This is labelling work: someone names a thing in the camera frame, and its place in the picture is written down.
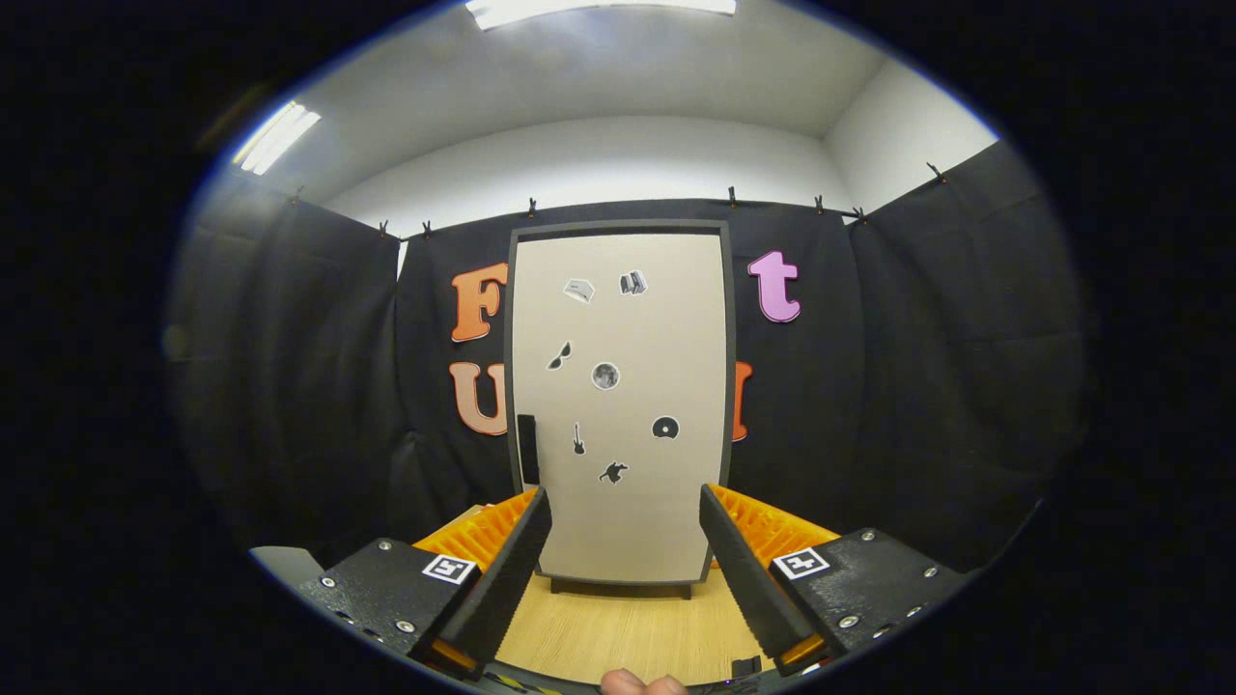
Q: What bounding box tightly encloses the beige shoe cabinet door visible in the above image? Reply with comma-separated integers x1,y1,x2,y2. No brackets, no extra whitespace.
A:
512,232,727,583

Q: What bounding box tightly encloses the ceiling light panel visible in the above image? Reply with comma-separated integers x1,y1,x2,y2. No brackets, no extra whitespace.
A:
230,99,322,177
465,0,740,32

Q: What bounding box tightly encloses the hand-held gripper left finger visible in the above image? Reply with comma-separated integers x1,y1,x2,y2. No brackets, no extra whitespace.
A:
297,486,553,681

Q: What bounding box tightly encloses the yellow black hazard tape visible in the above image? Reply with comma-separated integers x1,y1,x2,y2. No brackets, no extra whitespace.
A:
481,671,566,695

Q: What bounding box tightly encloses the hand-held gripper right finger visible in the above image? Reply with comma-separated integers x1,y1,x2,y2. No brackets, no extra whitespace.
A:
697,483,971,677

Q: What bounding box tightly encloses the row of black cloth clips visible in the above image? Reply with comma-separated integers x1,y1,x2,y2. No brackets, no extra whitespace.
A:
288,162,949,240

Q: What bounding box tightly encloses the grey shoe cabinet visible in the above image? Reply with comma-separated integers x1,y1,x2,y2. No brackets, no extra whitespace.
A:
502,220,739,599

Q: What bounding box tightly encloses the black backdrop cloth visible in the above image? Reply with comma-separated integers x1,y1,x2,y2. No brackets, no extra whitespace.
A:
169,140,1087,580

